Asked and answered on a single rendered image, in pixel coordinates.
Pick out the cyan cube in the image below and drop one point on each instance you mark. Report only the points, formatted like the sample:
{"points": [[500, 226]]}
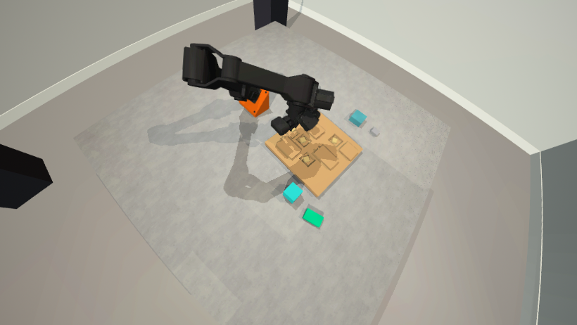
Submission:
{"points": [[292, 192]]}

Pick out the green rectangular block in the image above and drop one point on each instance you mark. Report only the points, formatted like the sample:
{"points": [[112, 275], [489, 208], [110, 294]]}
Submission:
{"points": [[313, 217]]}

